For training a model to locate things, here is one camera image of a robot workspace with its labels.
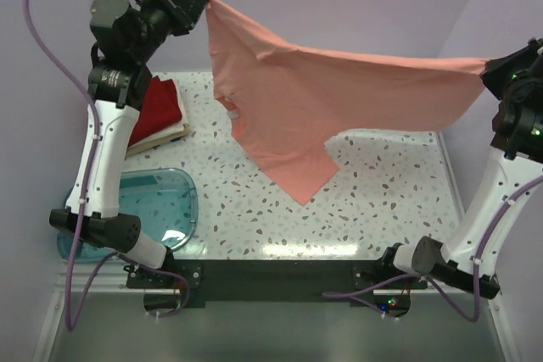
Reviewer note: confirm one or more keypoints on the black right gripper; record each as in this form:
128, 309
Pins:
493, 74

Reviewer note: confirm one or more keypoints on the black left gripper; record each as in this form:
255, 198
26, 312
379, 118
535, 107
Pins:
184, 8

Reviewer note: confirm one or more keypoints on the salmon pink t-shirt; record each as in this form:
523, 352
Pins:
292, 99

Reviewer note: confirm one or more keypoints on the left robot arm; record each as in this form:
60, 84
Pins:
126, 36

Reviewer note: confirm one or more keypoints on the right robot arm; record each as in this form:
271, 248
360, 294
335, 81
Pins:
467, 259

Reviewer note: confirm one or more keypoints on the folded red t-shirt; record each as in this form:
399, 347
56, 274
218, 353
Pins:
160, 110

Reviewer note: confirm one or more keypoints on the folded cream t-shirt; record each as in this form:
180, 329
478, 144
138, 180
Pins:
170, 134

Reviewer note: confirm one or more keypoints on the blue transparent plastic bin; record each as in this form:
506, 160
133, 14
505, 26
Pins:
139, 214

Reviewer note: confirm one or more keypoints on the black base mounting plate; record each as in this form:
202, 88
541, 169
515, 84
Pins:
287, 281

